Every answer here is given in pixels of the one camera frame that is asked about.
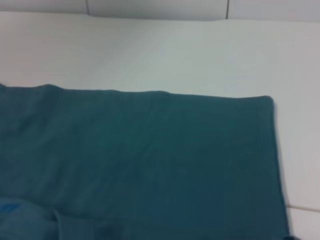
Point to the teal t-shirt with FREE print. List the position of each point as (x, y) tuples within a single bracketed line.
[(137, 162)]

